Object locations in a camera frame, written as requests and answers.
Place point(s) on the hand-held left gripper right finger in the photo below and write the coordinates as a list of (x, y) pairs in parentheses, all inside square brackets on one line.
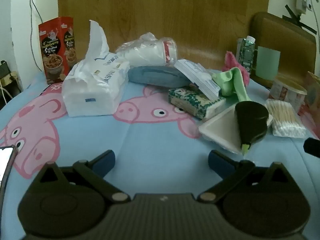
[(216, 160)]

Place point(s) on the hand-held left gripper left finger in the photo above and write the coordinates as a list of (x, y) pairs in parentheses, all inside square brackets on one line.
[(105, 161)]

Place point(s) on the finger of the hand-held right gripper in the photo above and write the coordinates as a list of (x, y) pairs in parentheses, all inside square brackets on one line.
[(313, 147)]

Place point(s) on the white foam tray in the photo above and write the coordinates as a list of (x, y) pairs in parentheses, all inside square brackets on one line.
[(220, 130)]

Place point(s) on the pack of cotton swabs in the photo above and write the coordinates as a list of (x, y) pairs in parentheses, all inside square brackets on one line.
[(285, 120)]

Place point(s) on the dark cone bottle green tip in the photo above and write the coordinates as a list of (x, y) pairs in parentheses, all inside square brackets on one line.
[(251, 117)]

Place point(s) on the green floral tissue pack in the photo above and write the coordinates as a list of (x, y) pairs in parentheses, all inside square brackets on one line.
[(195, 103)]

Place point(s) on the instant noodle cup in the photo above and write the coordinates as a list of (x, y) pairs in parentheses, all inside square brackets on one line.
[(287, 90)]

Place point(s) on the large white tissue pack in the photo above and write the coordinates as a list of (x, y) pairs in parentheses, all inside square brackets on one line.
[(92, 87)]

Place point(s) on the light green cloth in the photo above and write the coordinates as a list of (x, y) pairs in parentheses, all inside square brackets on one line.
[(235, 82)]

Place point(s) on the smartphone with lit screen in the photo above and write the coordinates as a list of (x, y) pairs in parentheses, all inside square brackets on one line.
[(5, 162)]

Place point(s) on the pink fluffy cloth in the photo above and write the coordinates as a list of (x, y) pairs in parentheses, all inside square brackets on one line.
[(233, 60)]

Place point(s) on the green patterned drink carton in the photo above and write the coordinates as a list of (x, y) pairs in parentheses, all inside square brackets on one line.
[(246, 55)]

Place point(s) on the bagged stack of plastic cups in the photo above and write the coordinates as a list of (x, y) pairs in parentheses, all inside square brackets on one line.
[(150, 51)]

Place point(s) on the red cereal box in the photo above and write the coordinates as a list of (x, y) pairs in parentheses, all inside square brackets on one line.
[(53, 47)]

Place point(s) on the black tape strips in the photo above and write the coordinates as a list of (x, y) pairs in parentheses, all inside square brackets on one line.
[(297, 21)]

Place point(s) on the wooden headboard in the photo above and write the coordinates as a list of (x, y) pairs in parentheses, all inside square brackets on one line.
[(175, 12)]

